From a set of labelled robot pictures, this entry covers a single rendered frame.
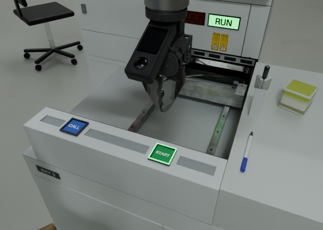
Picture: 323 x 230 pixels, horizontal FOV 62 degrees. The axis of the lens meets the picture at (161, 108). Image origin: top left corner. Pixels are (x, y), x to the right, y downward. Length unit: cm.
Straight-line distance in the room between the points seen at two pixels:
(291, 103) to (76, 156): 62
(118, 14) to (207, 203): 87
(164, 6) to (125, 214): 62
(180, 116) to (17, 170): 141
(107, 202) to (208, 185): 36
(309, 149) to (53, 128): 66
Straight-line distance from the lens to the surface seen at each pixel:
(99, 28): 131
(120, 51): 129
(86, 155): 73
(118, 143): 70
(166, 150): 66
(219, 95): 102
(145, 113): 96
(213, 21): 107
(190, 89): 104
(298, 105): 84
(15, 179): 207
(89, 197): 89
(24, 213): 187
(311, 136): 80
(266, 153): 70
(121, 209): 85
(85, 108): 107
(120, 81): 121
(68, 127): 77
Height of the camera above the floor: 144
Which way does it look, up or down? 37 degrees down
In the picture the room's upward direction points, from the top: straight up
